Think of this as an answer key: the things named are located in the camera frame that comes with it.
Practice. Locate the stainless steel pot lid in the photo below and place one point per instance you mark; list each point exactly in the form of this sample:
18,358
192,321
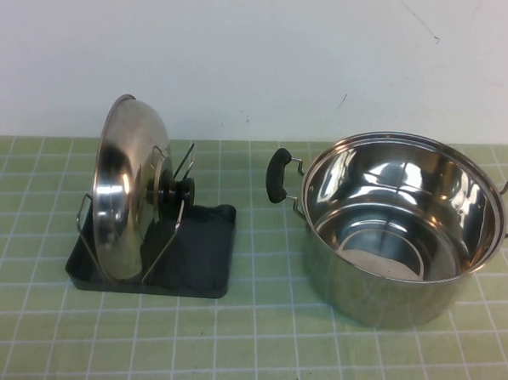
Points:
118,183

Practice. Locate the stainless steel cooking pot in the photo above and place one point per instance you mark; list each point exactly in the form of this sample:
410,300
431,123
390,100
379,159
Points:
359,289

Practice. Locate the green checkered tablecloth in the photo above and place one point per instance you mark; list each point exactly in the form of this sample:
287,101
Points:
229,346

